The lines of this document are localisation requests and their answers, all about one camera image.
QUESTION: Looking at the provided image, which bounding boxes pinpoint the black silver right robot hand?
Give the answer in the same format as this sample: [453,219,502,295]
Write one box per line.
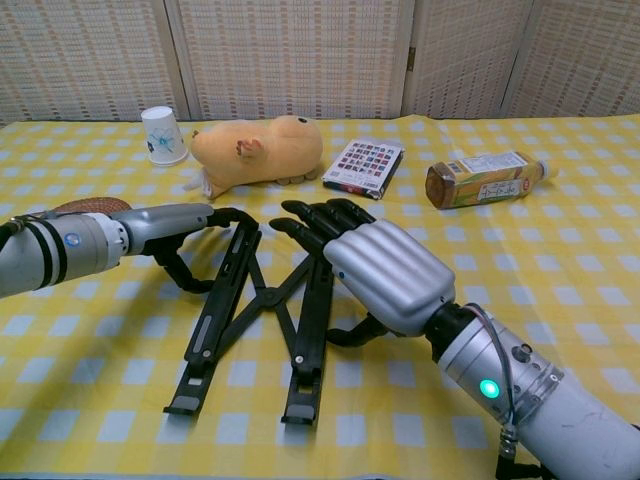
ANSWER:
[269,198,457,349]

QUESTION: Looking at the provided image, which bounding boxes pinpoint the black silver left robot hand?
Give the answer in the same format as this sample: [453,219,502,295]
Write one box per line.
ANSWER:
[110,202,261,295]

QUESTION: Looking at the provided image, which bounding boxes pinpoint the black folding laptop stand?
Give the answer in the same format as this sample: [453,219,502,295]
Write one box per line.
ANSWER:
[163,218,335,427]

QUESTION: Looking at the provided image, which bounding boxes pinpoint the round brown woven coaster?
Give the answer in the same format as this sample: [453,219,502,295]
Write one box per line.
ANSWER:
[49,197,132,215]

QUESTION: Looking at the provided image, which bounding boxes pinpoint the white paper cup blue flower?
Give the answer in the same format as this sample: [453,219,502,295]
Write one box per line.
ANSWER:
[140,106,190,167]

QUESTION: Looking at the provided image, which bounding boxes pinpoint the card box with colourful squares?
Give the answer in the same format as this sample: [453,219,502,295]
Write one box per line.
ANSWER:
[321,140,405,201]

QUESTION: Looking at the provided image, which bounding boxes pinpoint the yellow label tea bottle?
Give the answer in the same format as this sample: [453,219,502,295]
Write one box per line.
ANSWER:
[425,151,560,211]

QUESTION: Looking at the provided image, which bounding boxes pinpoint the orange plush animal toy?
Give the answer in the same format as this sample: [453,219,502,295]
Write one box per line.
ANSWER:
[182,114,324,201]

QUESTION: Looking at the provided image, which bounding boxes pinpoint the yellow white checked tablecloth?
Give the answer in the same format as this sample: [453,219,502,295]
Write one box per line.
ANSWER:
[0,113,640,480]

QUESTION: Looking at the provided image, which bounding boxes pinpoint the woven folding screen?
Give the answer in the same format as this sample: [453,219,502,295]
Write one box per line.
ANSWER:
[0,0,640,126]

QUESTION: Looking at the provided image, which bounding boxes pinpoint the right arm cable with connector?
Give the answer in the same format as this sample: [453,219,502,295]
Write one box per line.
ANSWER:
[467,302,544,480]

